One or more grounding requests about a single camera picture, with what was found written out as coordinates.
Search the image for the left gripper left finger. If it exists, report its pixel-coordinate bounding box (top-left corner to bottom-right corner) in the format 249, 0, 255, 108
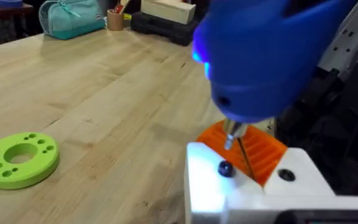
184, 120, 265, 224

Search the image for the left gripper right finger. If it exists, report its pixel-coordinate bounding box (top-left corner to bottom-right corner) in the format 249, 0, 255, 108
241, 123, 337, 197

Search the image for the blue electric screwdriver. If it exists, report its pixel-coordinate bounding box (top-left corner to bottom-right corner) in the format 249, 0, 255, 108
192, 0, 358, 181

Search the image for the small black screw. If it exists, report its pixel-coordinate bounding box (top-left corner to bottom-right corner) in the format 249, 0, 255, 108
218, 160, 236, 179

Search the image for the black tool case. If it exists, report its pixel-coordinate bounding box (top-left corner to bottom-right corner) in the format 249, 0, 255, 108
131, 11, 199, 47

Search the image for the green disc with holes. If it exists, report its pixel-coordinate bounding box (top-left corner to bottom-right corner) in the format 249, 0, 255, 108
0, 132, 61, 190

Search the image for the pale wooden box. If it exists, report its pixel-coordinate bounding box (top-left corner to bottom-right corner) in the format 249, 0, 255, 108
140, 0, 196, 26

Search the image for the brown cup with pens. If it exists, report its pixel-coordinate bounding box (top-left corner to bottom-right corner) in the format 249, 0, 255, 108
106, 0, 131, 32

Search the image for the teal zip bag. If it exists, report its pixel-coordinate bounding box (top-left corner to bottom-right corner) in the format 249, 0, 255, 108
38, 0, 107, 40

